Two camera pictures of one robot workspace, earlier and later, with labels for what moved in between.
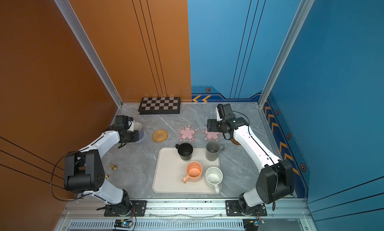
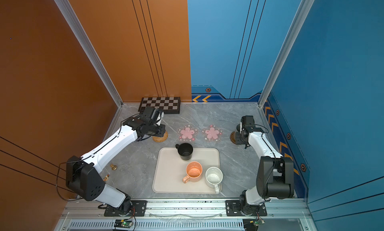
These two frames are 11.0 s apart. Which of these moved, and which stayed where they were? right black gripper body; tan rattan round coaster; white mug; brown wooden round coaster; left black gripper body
Moved: right black gripper body; left black gripper body
Stayed: tan rattan round coaster; brown wooden round coaster; white mug
